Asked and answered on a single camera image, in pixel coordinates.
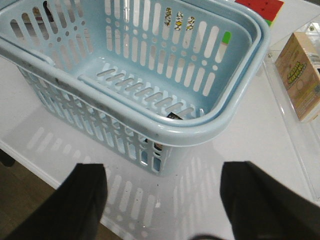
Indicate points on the red green puzzle cube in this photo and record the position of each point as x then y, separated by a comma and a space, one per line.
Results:
267, 9

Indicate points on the clear acrylic shelf right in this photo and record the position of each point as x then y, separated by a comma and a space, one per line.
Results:
304, 138

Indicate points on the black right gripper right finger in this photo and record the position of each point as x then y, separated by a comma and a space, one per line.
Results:
261, 208

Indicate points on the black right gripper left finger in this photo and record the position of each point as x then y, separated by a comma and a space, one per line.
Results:
72, 212

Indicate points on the black white tissue pack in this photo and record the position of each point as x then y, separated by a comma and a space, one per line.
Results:
161, 139

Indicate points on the light blue plastic basket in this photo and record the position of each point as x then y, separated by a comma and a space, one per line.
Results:
99, 65

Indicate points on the peach drink carton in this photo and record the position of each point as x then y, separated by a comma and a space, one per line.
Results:
298, 66

